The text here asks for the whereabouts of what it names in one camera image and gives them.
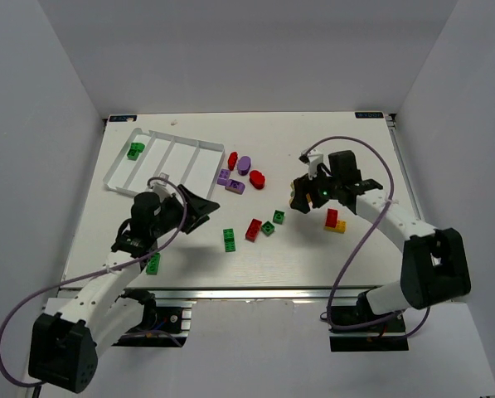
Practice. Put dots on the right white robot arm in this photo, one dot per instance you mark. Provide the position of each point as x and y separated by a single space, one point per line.
434 266

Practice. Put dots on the red rectangular lego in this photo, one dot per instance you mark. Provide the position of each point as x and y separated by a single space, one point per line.
253 230

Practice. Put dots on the green flat lego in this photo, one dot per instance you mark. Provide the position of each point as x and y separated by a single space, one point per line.
278 217
267 228

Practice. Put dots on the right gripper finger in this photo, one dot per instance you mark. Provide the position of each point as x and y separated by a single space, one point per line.
300 185
300 203

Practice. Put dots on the green small cube lego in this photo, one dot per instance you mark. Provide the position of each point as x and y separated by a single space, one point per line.
133 154

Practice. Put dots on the white divided sorting tray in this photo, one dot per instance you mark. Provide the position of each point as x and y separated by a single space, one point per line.
190 162

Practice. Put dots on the green flat lego right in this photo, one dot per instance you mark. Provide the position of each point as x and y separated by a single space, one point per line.
278 217

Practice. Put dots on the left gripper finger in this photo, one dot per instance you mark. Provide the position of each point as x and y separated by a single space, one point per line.
192 222
197 206

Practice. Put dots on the purple square lego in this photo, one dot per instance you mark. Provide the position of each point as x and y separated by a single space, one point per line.
223 176

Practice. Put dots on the red rounded lego upper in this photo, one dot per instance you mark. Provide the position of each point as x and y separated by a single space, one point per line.
232 160

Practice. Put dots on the purple curved lego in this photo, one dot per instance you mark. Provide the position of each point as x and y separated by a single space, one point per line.
235 186

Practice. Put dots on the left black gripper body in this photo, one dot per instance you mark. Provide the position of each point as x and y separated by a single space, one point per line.
185 208

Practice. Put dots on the green stacked lego pair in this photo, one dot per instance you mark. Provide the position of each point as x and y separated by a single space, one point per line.
229 240

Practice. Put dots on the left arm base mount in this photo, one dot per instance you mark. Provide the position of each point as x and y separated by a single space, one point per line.
164 323

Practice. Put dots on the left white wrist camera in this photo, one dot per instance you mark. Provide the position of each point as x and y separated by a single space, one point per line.
159 186

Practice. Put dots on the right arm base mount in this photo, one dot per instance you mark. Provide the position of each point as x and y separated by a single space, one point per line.
360 330

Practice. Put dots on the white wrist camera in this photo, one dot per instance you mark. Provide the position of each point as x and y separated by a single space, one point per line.
159 186
313 159

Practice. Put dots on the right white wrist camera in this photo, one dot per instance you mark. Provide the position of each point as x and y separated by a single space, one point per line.
313 159

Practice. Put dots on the green flat lego left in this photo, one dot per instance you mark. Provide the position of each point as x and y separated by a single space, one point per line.
267 228

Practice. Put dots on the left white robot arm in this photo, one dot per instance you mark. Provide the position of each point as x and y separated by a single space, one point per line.
66 346

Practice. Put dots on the purple oval lego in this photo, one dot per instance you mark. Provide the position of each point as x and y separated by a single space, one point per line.
244 165

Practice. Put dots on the green long lego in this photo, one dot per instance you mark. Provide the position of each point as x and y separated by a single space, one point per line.
153 264

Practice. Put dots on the red yellow lego stack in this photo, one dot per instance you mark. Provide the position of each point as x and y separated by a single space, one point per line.
334 223

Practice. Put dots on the green square lego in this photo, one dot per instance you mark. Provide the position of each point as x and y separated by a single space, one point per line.
139 147

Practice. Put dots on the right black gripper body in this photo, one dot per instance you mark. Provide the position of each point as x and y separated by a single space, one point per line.
303 192

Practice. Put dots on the red oval lego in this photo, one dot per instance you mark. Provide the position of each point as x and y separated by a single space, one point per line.
257 179

